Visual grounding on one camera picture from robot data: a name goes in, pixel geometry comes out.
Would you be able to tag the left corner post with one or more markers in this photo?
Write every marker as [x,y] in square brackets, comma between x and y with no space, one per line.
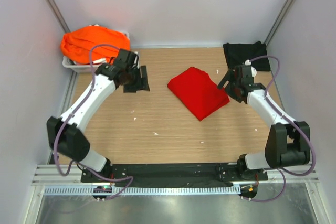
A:
[58,15]

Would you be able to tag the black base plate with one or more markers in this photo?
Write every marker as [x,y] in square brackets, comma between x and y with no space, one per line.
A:
[190,175]

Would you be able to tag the folded black t-shirt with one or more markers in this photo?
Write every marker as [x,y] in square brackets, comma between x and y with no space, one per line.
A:
[237,54]

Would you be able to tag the right corner post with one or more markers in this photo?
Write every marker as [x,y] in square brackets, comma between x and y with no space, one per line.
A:
[279,19]

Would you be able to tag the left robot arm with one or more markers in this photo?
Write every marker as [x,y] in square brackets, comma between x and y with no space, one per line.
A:
[66,133]

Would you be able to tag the white plastic basket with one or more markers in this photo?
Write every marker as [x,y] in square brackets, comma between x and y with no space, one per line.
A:
[67,63]

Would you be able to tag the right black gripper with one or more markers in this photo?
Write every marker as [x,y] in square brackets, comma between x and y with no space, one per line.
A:
[228,76]

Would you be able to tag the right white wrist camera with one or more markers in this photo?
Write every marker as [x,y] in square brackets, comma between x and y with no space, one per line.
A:
[253,70]

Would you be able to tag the orange t-shirt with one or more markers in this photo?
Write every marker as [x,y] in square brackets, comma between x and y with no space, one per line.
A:
[77,44]

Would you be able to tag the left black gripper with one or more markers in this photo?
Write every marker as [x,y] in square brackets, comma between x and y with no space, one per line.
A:
[143,85]

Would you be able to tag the slotted cable duct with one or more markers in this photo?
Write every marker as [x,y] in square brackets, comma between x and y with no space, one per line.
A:
[95,190]

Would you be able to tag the white red garment in basket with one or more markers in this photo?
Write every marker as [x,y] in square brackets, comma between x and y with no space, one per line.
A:
[99,61]

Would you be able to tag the corner post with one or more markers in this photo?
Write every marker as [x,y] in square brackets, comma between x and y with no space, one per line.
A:
[58,15]
[279,19]

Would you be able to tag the red t-shirt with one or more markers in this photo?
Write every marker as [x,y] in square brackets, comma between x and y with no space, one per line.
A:
[198,93]

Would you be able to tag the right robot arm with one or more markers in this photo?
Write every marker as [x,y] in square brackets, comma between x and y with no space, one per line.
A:
[288,139]

